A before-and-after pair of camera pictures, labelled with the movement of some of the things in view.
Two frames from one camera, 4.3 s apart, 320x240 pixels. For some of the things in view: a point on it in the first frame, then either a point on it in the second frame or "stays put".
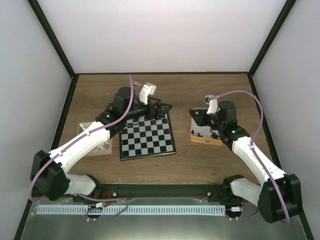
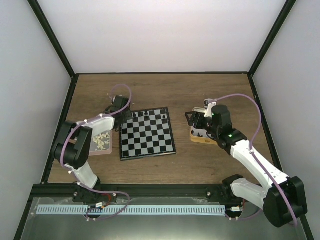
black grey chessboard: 146,137 stays put
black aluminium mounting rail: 111,191 stays put
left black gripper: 157,115 -> 129,115
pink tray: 104,148 stays put
